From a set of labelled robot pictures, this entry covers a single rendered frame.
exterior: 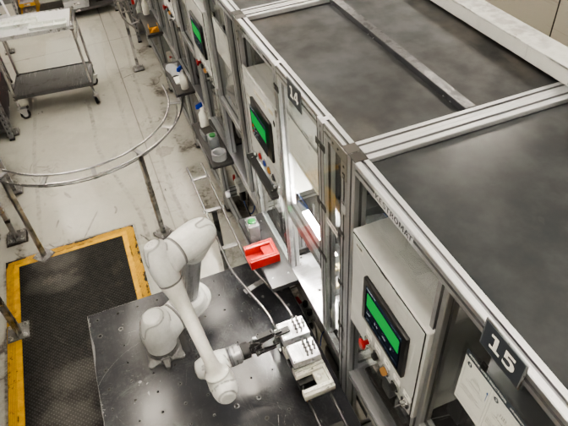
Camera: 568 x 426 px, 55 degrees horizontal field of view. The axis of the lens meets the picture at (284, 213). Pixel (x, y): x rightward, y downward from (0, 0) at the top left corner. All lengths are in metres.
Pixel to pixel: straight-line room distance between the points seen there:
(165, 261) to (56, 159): 3.54
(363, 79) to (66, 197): 3.54
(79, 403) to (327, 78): 2.51
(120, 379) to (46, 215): 2.42
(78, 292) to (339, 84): 2.79
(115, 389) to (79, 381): 0.95
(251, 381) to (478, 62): 1.69
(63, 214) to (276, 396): 2.86
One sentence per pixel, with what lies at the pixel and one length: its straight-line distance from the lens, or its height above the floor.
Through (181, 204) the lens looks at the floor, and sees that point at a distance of 4.61.
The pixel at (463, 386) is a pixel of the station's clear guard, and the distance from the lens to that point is 1.48.
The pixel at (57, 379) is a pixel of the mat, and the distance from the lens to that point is 3.81.
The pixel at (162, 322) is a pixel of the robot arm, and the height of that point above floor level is 0.94.
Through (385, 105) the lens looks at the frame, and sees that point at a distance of 1.84.
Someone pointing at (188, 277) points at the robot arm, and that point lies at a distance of 2.42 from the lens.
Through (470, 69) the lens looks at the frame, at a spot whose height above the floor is 2.01.
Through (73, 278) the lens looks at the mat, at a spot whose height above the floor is 0.01.
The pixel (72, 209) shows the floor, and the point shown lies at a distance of 4.91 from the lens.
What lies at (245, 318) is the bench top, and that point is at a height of 0.68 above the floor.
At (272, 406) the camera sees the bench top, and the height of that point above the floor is 0.68.
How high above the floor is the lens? 2.99
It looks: 43 degrees down
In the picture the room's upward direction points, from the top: 5 degrees counter-clockwise
